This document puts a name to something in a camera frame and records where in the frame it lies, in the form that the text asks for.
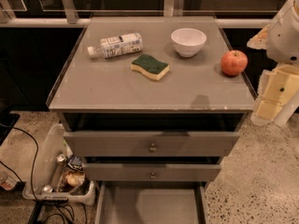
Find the clear plastic bin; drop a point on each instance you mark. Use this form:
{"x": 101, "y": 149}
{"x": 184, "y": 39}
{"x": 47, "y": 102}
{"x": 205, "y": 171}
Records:
{"x": 48, "y": 172}

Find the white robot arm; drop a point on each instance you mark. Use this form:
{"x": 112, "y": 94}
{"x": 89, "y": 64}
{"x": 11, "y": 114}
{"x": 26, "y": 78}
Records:
{"x": 283, "y": 40}

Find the bottom grey open drawer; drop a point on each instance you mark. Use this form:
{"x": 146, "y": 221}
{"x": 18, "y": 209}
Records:
{"x": 151, "y": 203}

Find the crumpled snack wrapper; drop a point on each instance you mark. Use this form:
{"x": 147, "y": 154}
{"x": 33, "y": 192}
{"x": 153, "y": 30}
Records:
{"x": 71, "y": 180}

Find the silver can upper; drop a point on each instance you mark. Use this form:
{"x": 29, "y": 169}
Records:
{"x": 61, "y": 159}

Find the middle grey drawer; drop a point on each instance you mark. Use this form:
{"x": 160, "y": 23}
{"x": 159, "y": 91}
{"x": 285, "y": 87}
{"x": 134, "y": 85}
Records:
{"x": 151, "y": 172}

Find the blue patterned snack bag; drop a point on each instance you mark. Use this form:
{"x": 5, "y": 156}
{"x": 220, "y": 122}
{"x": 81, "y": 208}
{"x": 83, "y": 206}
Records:
{"x": 74, "y": 164}

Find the clear plastic water bottle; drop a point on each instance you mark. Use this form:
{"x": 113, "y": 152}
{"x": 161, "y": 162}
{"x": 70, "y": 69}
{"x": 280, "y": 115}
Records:
{"x": 116, "y": 46}

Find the grey drawer cabinet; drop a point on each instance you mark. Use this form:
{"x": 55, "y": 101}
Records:
{"x": 105, "y": 95}

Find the green yellow sponge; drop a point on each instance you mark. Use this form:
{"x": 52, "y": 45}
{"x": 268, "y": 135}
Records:
{"x": 150, "y": 67}

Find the metal window railing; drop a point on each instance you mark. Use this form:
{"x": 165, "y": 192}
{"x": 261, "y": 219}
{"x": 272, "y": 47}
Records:
{"x": 77, "y": 13}

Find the white ceramic bowl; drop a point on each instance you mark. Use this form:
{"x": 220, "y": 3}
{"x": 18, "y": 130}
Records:
{"x": 188, "y": 42}

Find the top grey drawer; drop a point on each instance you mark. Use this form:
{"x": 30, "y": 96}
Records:
{"x": 151, "y": 144}

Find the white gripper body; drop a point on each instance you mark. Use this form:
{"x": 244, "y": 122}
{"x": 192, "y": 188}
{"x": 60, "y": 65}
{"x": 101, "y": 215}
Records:
{"x": 284, "y": 39}

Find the small bottle on floor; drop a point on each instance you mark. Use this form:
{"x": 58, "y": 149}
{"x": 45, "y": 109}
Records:
{"x": 6, "y": 181}

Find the silver can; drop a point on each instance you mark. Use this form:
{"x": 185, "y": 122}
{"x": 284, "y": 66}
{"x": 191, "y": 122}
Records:
{"x": 61, "y": 159}
{"x": 47, "y": 189}

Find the silver can lower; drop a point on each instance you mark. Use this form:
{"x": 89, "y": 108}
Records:
{"x": 47, "y": 189}

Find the red apple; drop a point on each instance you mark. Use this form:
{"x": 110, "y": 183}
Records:
{"x": 233, "y": 62}

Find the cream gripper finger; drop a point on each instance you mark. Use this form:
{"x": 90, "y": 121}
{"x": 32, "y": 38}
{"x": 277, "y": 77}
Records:
{"x": 270, "y": 99}
{"x": 259, "y": 41}

